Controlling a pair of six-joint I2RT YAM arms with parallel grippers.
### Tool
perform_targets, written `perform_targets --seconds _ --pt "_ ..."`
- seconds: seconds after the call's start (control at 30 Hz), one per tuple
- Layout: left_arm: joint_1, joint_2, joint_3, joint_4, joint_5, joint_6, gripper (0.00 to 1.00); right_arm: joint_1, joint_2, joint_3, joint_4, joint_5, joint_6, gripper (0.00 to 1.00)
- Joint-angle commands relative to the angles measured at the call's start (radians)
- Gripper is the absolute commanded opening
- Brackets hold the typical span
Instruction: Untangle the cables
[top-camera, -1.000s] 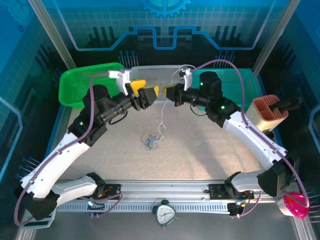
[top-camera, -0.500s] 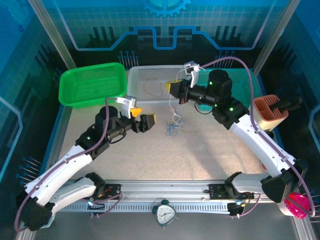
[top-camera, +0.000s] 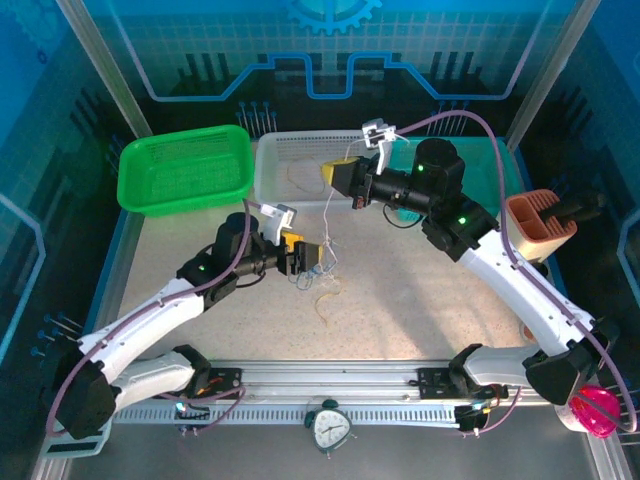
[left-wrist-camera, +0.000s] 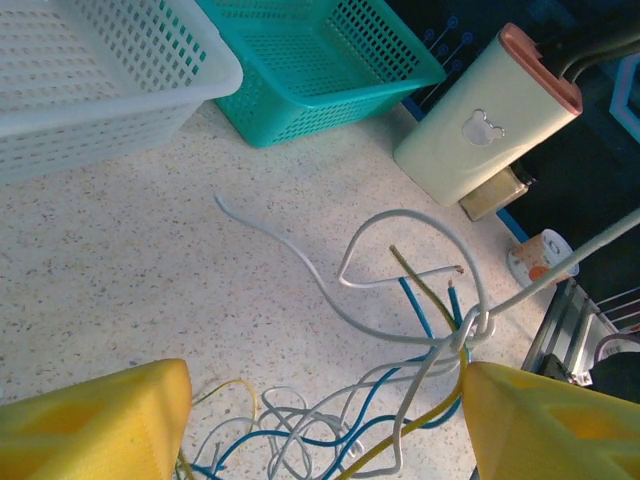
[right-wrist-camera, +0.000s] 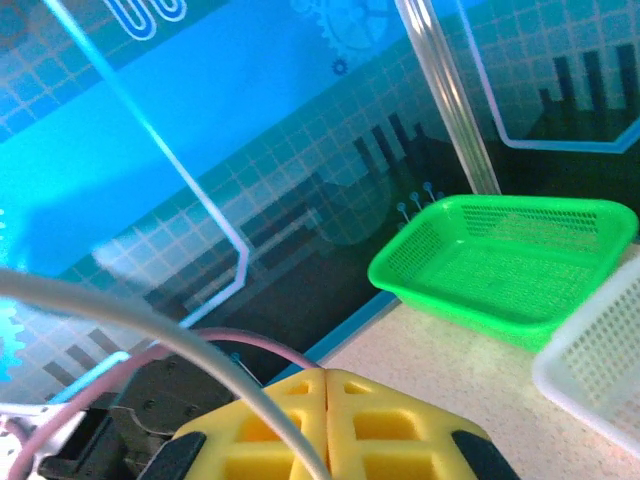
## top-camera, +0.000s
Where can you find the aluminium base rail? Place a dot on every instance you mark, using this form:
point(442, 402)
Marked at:
point(325, 372)

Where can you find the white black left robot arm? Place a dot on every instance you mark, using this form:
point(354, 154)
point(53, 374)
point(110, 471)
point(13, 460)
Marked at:
point(145, 312)

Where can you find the white plastic basket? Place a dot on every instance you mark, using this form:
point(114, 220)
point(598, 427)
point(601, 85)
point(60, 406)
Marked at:
point(280, 150)

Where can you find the green plastic basket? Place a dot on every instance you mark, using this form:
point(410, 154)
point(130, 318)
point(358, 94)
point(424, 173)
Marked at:
point(185, 170)

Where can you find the grey box with black slot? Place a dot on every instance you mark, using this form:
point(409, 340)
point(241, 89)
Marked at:
point(75, 447)

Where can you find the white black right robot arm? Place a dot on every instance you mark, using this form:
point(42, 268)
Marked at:
point(525, 300)

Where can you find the teal plastic basket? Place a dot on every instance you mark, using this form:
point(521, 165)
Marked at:
point(480, 170)

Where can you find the aluminium frame post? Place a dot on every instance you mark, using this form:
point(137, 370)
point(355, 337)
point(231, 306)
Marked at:
point(555, 70)
point(105, 70)

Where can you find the pink dome light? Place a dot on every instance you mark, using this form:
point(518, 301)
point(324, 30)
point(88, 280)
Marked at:
point(597, 412)

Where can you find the terracotta and white utensil holder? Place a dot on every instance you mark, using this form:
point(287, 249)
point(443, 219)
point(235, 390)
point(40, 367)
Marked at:
point(530, 235)

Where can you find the teal alarm clock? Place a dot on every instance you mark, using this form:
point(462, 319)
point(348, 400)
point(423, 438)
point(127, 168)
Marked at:
point(330, 427)

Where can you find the small black controller box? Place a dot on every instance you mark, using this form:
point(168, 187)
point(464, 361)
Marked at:
point(472, 415)
point(192, 412)

